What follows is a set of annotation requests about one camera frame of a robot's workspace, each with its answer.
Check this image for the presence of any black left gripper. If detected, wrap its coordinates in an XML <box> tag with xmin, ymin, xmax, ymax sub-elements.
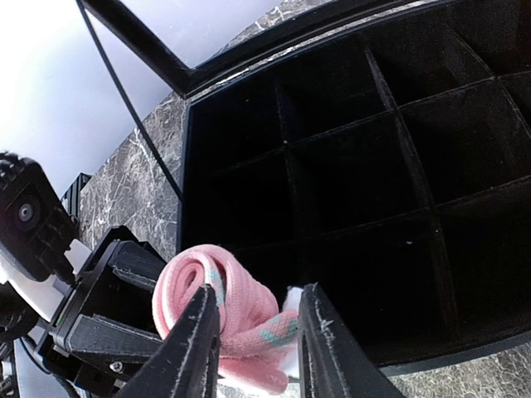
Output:
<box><xmin>36</xmin><ymin>226</ymin><xmax>166</xmax><ymax>392</ymax></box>

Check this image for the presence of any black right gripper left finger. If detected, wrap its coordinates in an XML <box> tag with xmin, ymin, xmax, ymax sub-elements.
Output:
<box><xmin>119</xmin><ymin>284</ymin><xmax>220</xmax><ymax>398</ymax></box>

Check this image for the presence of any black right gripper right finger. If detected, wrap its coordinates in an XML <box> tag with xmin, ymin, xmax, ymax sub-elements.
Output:
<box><xmin>298</xmin><ymin>284</ymin><xmax>402</xmax><ymax>398</ymax></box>

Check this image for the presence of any pink teal patterned sock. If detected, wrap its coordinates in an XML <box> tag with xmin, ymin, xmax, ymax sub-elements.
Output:
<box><xmin>152</xmin><ymin>244</ymin><xmax>299</xmax><ymax>395</ymax></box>

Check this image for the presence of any black storage box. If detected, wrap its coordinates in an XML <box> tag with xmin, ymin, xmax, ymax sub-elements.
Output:
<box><xmin>178</xmin><ymin>1</ymin><xmax>530</xmax><ymax>373</ymax></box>

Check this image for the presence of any black box glass lid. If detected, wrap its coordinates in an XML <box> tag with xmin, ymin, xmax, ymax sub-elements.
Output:
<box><xmin>76</xmin><ymin>1</ymin><xmax>425</xmax><ymax>196</ymax></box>

